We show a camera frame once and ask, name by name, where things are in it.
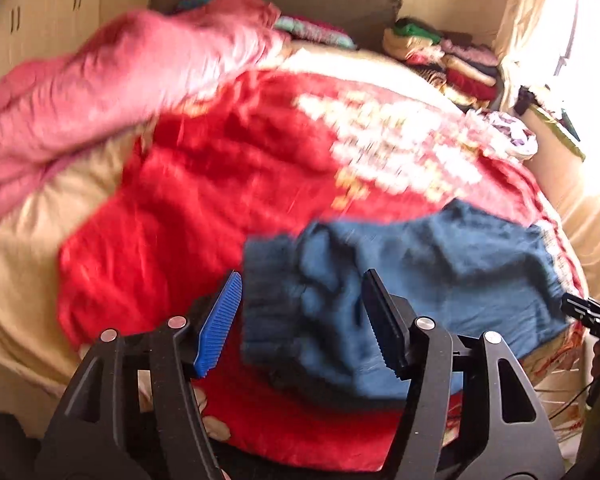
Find cream wardrobe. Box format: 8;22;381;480
0;0;103;111

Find patterned pillow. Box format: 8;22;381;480
272;12;356;51

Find blue denim pants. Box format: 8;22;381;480
241;199;571;406

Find pink quilt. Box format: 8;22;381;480
0;0;291;228

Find grey headboard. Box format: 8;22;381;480
147;0;403;51

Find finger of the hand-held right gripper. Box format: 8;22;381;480
561;293;600;342

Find beige bed sheet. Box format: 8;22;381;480
0;132;148;398

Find bright window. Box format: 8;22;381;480
550;0;600;196

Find white and purple cloth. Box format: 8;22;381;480
467;110;538;161

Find cream curtain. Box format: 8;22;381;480
495;0;556;63

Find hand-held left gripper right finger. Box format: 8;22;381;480
362;270;566;480

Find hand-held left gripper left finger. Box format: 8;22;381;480
35;270;243;480

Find pile of folded clothes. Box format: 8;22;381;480
382;17;503;111

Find teal cloth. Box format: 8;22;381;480
175;0;217;14

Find red floral blanket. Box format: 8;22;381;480
57;67;588;471

